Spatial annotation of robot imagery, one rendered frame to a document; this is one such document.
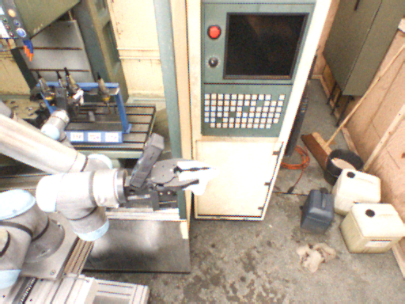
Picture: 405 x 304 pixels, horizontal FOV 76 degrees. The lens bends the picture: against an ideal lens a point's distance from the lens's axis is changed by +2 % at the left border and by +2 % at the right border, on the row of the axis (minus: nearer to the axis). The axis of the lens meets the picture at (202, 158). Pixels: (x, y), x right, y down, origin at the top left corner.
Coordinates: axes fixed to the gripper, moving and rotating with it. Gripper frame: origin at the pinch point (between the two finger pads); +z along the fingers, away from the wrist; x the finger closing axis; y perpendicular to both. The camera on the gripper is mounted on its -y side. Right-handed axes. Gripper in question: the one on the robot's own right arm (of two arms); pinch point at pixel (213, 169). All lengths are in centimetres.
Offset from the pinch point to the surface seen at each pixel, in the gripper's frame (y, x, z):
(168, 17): -24.1, -33.9, -6.4
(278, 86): 13, -73, 44
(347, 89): 70, -192, 172
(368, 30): 15, -187, 169
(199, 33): -11, -80, 7
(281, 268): 152, -57, 63
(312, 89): 117, -305, 202
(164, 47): -16.6, -35.2, -8.2
